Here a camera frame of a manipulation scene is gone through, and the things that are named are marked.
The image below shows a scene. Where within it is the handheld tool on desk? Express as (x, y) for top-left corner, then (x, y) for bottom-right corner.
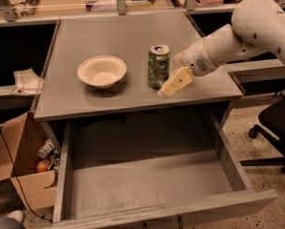
(20, 0), (40, 16)

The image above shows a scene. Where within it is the white paper bowl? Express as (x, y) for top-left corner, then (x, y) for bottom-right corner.
(77, 55), (127, 89)

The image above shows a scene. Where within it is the black office chair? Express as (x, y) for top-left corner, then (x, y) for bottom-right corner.
(241, 90), (285, 174)

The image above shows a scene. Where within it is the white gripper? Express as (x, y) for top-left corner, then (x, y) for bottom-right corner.
(157, 39), (217, 98)

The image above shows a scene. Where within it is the green soda can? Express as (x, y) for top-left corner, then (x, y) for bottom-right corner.
(148, 45), (171, 89)

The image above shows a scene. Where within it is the black floor cable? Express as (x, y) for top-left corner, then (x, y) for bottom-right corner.
(0, 108), (53, 223)

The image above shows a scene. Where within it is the brown cardboard box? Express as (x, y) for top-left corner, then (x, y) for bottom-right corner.
(0, 112), (56, 210)

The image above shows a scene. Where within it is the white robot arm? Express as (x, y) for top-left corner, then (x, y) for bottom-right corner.
(157, 0), (285, 98)

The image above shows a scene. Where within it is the orange fruit in box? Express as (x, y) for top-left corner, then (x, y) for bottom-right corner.
(36, 159), (50, 173)

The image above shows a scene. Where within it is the white shoe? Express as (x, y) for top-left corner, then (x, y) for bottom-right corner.
(7, 210), (25, 222)

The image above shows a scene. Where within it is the white paper on shelf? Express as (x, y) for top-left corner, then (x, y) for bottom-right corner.
(11, 69), (44, 95)

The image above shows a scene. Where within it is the grey cabinet with top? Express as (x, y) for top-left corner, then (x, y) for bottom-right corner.
(35, 12), (242, 121)

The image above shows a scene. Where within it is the open grey top drawer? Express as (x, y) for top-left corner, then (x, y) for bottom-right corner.
(52, 107), (276, 229)

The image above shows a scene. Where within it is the white bottle in box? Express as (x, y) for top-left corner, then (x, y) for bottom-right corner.
(37, 139), (54, 159)

